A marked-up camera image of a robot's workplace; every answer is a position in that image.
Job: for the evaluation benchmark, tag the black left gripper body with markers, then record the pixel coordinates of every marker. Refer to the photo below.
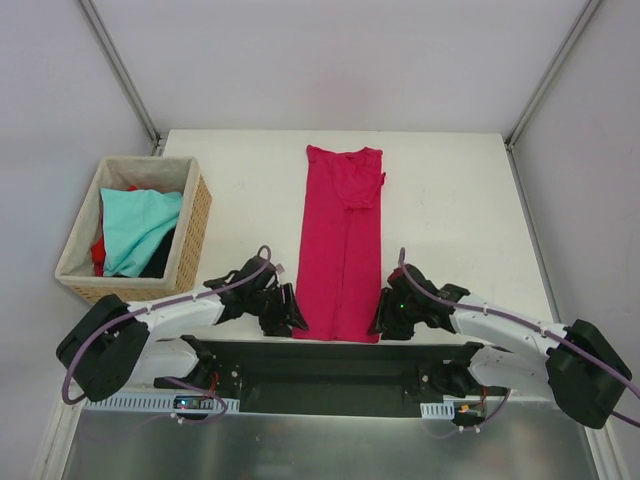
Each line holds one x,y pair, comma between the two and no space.
280,310

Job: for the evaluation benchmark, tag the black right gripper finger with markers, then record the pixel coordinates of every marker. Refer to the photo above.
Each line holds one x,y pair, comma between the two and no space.
398,334
383,315

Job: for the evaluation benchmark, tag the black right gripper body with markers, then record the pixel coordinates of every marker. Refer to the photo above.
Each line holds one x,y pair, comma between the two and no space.
388,314

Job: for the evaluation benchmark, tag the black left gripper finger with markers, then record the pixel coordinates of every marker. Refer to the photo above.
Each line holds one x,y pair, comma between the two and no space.
293,317
281,330

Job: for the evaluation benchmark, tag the pink t shirt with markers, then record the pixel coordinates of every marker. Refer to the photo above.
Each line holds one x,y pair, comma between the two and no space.
340,257

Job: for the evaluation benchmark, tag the wicker basket with cloth liner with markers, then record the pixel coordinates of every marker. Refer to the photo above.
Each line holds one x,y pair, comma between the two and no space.
75,268

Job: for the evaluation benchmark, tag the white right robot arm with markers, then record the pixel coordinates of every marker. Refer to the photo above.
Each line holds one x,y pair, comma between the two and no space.
573,365

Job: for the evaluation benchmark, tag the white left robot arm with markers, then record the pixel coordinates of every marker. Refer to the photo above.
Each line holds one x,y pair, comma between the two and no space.
118,343

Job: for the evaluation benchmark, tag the black t shirt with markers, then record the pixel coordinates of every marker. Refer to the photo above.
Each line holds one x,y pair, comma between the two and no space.
156,265

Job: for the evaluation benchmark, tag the teal t shirt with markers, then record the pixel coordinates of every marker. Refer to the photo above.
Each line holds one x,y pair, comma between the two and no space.
161,214

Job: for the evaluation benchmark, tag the red t shirt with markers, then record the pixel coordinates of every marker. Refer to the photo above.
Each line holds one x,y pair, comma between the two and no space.
97,252

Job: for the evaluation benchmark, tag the right white cable duct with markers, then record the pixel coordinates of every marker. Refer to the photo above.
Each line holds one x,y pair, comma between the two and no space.
445,410

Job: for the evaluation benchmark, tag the white cable duct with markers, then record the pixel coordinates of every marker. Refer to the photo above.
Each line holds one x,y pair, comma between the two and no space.
163,403
445,410

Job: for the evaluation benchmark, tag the left white cable duct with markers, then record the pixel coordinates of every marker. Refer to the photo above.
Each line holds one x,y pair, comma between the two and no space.
163,403

